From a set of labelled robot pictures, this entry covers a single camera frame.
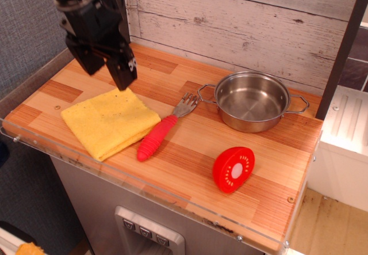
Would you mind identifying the yellow cloth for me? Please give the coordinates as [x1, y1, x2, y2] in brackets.
[61, 88, 161, 162]

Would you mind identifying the red toy tomato half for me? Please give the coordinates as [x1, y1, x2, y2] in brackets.
[212, 147, 255, 193]

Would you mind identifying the stainless steel pot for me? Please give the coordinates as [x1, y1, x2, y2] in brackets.
[197, 71, 309, 133]

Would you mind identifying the silver dispenser panel with buttons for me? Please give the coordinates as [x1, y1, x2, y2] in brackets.
[114, 206, 186, 254]

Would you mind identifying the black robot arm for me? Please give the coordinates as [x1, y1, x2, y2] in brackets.
[54, 0, 137, 90]

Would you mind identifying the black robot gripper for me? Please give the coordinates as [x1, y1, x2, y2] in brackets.
[59, 0, 137, 91]

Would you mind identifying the grey toy kitchen cabinet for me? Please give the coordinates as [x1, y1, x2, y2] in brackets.
[52, 158, 261, 254]

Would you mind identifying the yellow object bottom corner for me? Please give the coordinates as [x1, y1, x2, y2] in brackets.
[15, 242, 45, 255]

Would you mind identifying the white toy sink counter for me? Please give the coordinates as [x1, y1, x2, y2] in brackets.
[307, 86, 367, 211]

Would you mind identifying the clear acrylic edge guard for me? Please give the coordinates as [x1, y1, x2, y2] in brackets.
[3, 114, 322, 254]

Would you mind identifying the red handled metal fork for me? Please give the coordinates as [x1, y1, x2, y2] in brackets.
[137, 93, 200, 162]

